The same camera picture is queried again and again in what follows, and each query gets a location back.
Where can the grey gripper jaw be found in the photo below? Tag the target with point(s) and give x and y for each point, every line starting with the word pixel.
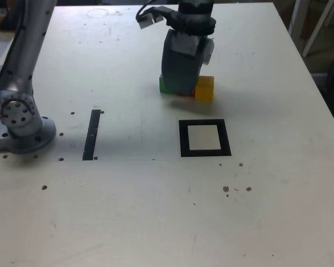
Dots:
pixel 181 72
pixel 209 51

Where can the green cube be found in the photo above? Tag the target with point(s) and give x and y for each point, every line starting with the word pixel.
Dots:
pixel 162 86

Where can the red cube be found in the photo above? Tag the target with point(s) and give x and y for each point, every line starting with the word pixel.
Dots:
pixel 186 95

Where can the yellow cube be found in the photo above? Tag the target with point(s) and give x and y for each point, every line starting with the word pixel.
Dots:
pixel 204 91

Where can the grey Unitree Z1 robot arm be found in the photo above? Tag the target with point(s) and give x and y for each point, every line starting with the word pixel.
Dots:
pixel 19 55

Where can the black tape square outline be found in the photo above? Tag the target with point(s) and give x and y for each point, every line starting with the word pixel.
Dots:
pixel 183 139

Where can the black tape strip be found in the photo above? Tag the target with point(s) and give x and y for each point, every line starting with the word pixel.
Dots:
pixel 91 136

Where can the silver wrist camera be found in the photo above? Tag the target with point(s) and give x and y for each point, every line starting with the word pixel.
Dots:
pixel 149 20

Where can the white metal shelf frame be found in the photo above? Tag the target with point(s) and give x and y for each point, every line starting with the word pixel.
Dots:
pixel 294 15

